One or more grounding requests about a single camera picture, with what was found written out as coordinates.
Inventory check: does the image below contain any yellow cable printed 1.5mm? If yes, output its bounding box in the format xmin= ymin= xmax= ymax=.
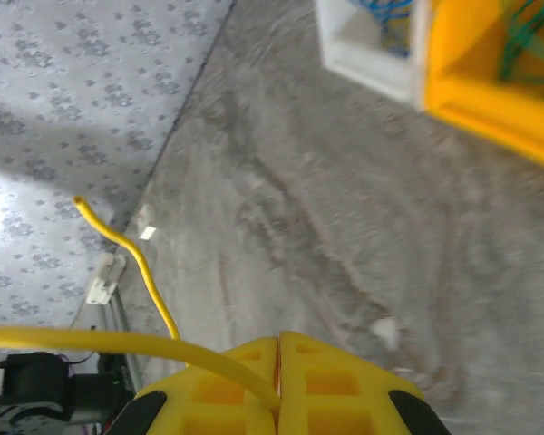
xmin=0 ymin=194 xmax=280 ymax=407

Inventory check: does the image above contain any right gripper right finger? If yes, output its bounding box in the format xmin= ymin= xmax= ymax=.
xmin=277 ymin=330 xmax=452 ymax=435

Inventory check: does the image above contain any white plastic bin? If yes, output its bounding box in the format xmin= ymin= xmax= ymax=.
xmin=315 ymin=0 xmax=430 ymax=103

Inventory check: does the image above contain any aluminium mounting rail frame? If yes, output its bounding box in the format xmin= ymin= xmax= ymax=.
xmin=98 ymin=289 xmax=142 ymax=396

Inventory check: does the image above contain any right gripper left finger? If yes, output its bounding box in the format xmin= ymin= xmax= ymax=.
xmin=112 ymin=335 xmax=280 ymax=435

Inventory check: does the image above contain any green wire coil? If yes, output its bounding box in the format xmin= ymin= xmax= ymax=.
xmin=498 ymin=0 xmax=544 ymax=83

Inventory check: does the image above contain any white plastic bracket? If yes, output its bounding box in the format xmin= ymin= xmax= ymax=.
xmin=85 ymin=252 xmax=129 ymax=305

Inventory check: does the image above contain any yellow plastic bin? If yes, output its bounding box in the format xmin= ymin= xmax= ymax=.
xmin=419 ymin=0 xmax=544 ymax=176

